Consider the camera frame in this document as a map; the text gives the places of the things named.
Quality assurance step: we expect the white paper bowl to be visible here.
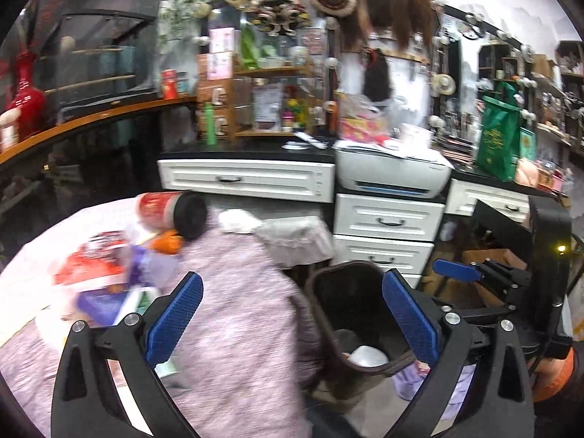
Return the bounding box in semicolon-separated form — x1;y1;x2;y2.
345;345;389;368

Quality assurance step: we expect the purple plastic bag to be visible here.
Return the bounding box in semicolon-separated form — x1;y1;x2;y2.
128;245;179;289

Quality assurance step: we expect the red white snack bag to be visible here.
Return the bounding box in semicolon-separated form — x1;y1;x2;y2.
53;230;132;293

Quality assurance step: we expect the red cup black lid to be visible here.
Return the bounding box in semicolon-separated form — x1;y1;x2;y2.
136;190;209;241

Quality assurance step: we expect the dark trash bin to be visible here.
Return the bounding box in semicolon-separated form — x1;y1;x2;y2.
305;260;415;378

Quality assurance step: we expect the white drawer cabinet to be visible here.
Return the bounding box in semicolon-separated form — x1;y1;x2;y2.
334;194;445;288

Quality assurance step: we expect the purple woven tablecloth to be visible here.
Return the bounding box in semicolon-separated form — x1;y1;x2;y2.
1;198;321;437

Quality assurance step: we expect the small orange peel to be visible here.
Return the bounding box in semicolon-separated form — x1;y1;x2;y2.
147;230;184;255

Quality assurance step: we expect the green paper bag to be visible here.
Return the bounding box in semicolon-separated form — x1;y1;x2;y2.
476;82;520;182

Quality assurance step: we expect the small white tissue ball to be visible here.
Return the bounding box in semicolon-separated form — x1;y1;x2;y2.
217;209;262;234

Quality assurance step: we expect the white printer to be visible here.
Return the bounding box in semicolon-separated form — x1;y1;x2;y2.
334;139;453;199

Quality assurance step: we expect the white lace covered bin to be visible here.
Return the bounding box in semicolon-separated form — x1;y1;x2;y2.
254;216;335;270

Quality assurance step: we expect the white long drawer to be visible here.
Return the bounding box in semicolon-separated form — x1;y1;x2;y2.
158;158;335;204

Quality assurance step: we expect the green bottle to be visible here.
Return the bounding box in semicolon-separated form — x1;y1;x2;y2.
204;102;217;146

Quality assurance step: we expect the wooden curved shelf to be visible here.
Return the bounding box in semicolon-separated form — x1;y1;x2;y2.
1;96;197;168

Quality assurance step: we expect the wooden shelf rack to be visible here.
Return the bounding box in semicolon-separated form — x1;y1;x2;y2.
228;57;317;141

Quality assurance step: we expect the red tin can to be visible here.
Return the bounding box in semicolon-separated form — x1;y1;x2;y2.
160;69;178;100

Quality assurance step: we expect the red vase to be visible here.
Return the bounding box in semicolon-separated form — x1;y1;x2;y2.
8;50;46;141

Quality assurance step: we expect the glass display case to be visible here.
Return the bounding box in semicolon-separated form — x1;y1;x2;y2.
35;9;156;120

